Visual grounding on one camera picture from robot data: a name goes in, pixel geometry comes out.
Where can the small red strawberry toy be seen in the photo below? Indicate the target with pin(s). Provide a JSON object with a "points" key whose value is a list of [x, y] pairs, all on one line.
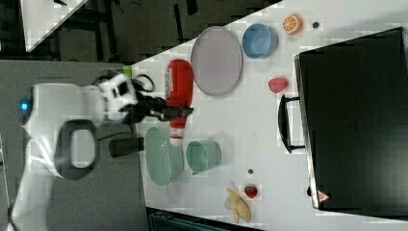
{"points": [[250, 191]]}

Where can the pink plush strawberry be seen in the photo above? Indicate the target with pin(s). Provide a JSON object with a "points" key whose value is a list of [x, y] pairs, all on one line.
{"points": [[277, 85]]}

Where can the orange slice toy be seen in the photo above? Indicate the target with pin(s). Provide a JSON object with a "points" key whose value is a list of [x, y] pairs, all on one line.
{"points": [[293, 24]]}

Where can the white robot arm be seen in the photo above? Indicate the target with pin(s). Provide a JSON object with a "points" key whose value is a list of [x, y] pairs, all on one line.
{"points": [[60, 121]]}

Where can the white side table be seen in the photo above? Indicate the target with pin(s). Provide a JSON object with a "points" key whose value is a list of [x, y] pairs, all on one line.
{"points": [[40, 18]]}

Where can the blue bowl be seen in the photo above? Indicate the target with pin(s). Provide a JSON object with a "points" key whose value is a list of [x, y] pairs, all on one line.
{"points": [[259, 41]]}

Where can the peeled banana toy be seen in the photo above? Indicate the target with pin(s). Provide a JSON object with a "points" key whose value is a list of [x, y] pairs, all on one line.
{"points": [[238, 207]]}

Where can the green cup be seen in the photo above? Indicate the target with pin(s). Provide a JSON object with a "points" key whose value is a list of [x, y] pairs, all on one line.
{"points": [[203, 155]]}

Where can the green oval basket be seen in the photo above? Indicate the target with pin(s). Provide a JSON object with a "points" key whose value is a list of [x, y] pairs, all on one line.
{"points": [[164, 161]]}

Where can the red plush ketchup bottle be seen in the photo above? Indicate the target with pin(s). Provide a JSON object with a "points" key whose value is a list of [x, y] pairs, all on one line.
{"points": [[179, 90]]}

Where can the black cylinder table post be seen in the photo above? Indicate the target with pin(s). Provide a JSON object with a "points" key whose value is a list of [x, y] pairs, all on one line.
{"points": [[123, 147]]}

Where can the grey round plate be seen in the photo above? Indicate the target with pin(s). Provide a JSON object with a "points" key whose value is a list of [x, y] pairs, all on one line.
{"points": [[216, 59]]}

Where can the black microwave oven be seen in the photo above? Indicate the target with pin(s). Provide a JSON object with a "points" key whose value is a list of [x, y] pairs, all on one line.
{"points": [[353, 105]]}

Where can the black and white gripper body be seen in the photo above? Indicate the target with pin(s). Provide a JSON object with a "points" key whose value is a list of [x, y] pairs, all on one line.
{"points": [[124, 99]]}

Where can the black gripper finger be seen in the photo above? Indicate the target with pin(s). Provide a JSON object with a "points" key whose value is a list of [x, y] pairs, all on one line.
{"points": [[171, 113]]}

